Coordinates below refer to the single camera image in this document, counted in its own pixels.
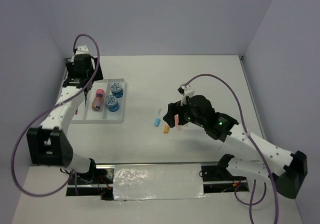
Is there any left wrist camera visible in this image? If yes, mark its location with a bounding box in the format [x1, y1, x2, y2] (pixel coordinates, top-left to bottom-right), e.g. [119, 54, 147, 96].
[72, 45, 90, 56]

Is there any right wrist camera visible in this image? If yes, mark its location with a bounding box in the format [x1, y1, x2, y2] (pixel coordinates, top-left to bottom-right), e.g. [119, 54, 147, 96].
[178, 84, 195, 106]

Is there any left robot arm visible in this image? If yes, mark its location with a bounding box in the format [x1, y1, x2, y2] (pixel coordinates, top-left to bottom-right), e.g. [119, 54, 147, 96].
[26, 53, 103, 184]

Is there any white divided plastic tray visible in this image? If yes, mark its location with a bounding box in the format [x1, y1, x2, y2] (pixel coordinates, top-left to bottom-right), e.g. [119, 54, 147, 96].
[56, 78, 127, 124]

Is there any light blue highlighter cap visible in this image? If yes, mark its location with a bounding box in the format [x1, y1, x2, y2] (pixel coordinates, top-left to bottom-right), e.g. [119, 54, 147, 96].
[154, 118, 161, 127]

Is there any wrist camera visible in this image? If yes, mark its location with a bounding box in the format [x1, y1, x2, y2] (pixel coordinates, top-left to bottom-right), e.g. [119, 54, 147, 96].
[72, 45, 90, 56]
[178, 84, 195, 106]

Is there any orange highlighter cap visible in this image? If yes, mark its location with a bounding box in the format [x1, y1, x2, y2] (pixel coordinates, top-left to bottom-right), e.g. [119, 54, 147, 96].
[163, 125, 170, 134]

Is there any pink capped pencil tube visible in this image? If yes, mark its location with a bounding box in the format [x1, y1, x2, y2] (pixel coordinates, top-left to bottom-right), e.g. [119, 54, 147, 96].
[91, 89, 105, 111]

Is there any silver foil panel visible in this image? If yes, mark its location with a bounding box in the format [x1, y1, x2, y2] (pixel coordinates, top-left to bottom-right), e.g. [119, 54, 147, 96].
[113, 164, 206, 201]

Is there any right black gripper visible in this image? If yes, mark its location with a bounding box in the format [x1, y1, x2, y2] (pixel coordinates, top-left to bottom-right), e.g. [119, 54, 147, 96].
[163, 99, 206, 127]

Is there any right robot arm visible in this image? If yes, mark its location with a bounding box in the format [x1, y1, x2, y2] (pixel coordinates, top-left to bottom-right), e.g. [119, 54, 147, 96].
[163, 95, 308, 199]

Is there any blue paint jar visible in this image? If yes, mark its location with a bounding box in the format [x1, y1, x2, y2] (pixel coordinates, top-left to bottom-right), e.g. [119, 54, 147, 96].
[110, 82, 124, 98]
[104, 95, 120, 112]

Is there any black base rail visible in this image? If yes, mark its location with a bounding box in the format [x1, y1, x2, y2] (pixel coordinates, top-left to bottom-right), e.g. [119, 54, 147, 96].
[65, 162, 249, 201]

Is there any clear pen cap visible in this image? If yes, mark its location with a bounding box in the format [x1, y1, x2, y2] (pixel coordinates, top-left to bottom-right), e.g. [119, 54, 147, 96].
[157, 107, 163, 115]

